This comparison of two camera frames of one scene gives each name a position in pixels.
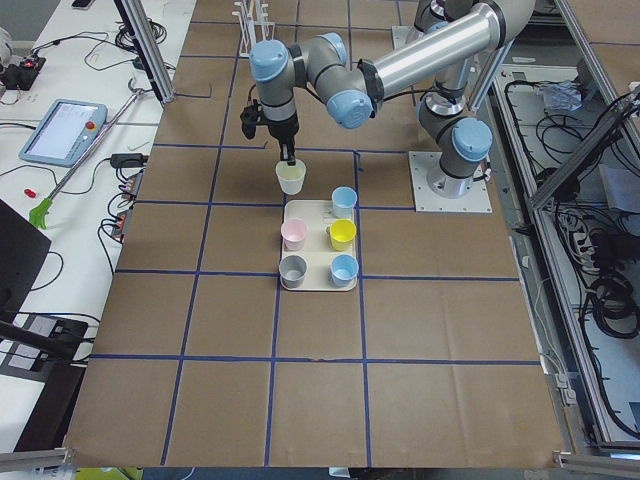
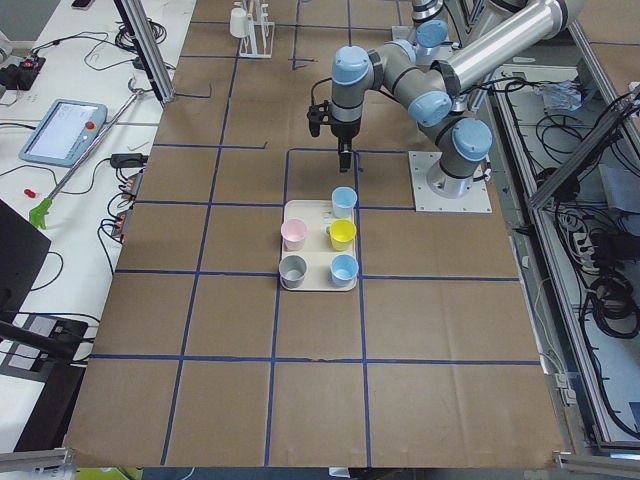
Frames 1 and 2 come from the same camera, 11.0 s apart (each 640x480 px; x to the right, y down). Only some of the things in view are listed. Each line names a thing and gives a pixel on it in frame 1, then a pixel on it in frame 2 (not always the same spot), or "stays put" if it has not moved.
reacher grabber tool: x=41 y=215 stays put
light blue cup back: x=343 y=201 stays put
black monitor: x=23 y=249 stays put
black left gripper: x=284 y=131 → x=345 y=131
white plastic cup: x=291 y=176 → x=239 y=22
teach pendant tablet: x=65 y=133 stays put
